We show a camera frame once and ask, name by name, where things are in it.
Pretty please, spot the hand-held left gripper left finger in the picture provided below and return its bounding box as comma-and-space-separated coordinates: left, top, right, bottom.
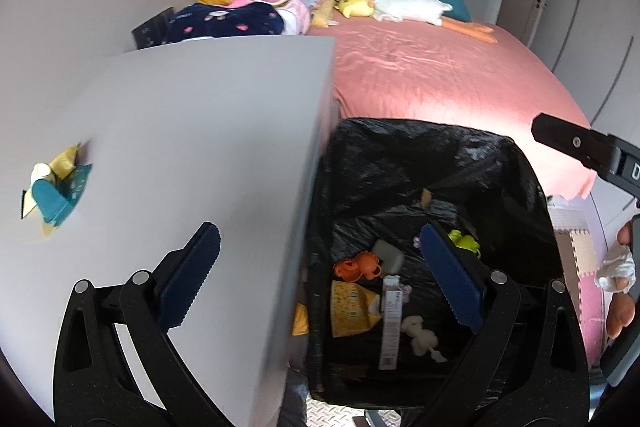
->
52, 222, 236, 427

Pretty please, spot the teal patterned packet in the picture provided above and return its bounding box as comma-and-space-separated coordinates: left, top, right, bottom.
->
60, 163, 94, 212

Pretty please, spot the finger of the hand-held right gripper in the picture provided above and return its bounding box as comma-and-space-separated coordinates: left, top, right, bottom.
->
531, 113, 621, 180

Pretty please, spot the yellow pouch with blue edge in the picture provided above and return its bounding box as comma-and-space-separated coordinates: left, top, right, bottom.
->
21, 144, 81, 228

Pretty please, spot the small white bunny plush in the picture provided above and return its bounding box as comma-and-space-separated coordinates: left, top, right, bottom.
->
400, 315, 448, 363

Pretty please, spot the teal rounded case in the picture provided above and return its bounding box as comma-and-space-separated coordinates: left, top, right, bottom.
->
31, 181, 71, 225

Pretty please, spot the person's right hand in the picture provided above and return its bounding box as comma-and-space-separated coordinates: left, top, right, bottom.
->
595, 216, 638, 340

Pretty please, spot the long yellow cushion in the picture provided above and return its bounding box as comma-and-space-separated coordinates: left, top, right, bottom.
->
310, 0, 340, 29

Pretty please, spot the pink bed sheet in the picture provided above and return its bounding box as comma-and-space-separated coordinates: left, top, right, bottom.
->
305, 14, 598, 202

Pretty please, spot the black box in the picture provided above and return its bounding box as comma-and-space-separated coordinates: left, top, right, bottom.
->
131, 8, 173, 51

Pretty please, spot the navy printed blanket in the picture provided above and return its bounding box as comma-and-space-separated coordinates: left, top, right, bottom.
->
165, 2, 286, 44

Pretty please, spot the orange crab toy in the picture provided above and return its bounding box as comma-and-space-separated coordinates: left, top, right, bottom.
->
334, 252, 383, 283

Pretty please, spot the grey silicone container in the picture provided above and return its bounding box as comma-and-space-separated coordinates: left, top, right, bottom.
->
371, 239, 405, 270

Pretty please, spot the white wardrobe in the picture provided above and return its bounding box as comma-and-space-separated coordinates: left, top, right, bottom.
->
547, 0, 640, 218

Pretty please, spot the cream cup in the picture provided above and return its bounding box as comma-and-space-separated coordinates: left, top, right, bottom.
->
30, 163, 56, 185

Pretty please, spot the white goose plush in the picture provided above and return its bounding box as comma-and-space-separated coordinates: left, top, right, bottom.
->
332, 0, 498, 45

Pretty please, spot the small yellow duck plush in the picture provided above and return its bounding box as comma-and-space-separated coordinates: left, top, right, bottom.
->
334, 0, 376, 19

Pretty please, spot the pink clothing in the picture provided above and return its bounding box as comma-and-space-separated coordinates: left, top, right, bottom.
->
227, 0, 311, 35

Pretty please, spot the foam puzzle floor mat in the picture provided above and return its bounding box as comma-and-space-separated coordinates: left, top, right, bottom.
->
547, 202, 608, 368

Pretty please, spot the black bag lined bin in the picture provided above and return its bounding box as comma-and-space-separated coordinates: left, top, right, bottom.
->
305, 117, 566, 413

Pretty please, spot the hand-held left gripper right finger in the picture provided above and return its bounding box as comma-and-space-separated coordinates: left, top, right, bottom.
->
410, 221, 591, 427

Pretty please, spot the white cardboard box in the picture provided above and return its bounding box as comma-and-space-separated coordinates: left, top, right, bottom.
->
378, 274, 403, 370

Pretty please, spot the yellow dotted packet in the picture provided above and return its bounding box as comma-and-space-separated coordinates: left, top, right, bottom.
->
331, 279, 385, 339

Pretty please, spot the yellow cloth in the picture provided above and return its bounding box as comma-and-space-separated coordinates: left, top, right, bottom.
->
291, 302, 310, 338

